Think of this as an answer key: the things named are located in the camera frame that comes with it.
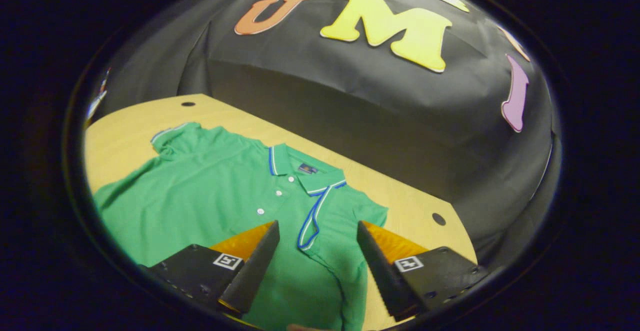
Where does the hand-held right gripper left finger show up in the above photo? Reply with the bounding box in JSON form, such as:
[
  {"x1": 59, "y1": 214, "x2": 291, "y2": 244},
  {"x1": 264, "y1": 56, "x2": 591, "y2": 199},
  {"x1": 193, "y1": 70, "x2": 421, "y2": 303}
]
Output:
[{"x1": 140, "y1": 220, "x2": 281, "y2": 319}]

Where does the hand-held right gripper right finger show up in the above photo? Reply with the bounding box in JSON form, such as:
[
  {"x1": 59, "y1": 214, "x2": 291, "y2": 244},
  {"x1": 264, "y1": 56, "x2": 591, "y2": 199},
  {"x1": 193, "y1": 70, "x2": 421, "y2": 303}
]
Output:
[{"x1": 356, "y1": 220, "x2": 490, "y2": 323}]

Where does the green T-shirt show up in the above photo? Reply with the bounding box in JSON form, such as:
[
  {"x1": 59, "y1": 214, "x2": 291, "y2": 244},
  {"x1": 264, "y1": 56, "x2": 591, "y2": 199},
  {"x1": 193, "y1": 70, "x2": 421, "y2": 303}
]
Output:
[{"x1": 92, "y1": 122, "x2": 390, "y2": 331}]

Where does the black backdrop cloth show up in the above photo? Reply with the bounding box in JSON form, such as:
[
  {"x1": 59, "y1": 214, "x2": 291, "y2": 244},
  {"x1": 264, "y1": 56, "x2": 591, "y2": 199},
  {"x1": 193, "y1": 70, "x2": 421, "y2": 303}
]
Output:
[{"x1": 85, "y1": 0, "x2": 563, "y2": 272}]

